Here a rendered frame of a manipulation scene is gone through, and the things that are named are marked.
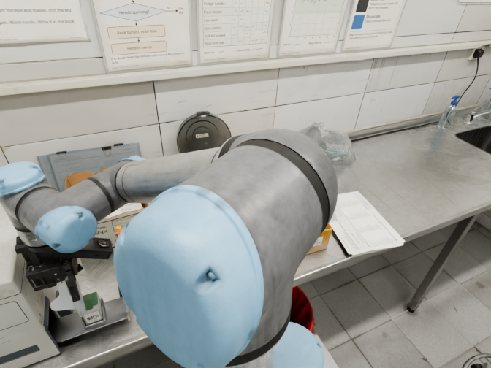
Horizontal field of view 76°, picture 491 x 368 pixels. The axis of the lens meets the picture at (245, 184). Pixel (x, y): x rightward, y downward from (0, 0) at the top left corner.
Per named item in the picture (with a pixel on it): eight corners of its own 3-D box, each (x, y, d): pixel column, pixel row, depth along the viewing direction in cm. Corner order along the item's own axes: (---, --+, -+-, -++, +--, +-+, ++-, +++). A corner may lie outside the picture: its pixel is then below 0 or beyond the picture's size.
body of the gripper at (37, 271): (38, 266, 70) (17, 228, 62) (80, 255, 73) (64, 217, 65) (36, 294, 64) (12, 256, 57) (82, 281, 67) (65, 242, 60)
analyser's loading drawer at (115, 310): (42, 352, 75) (34, 341, 72) (43, 328, 80) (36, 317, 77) (131, 320, 82) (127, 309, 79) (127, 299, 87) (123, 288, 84)
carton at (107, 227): (78, 261, 99) (63, 227, 90) (75, 206, 120) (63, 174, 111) (156, 239, 108) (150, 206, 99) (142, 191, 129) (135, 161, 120)
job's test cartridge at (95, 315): (87, 327, 78) (80, 313, 75) (86, 311, 82) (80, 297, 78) (104, 320, 80) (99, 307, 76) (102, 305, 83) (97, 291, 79)
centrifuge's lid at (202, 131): (174, 115, 113) (172, 109, 119) (180, 176, 125) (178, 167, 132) (231, 110, 118) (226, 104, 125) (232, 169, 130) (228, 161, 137)
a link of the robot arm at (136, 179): (356, 90, 31) (122, 146, 64) (308, 129, 24) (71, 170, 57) (378, 190, 35) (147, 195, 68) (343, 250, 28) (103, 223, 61)
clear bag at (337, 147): (316, 164, 151) (321, 139, 143) (312, 147, 164) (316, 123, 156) (358, 167, 150) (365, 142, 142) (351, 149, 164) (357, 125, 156)
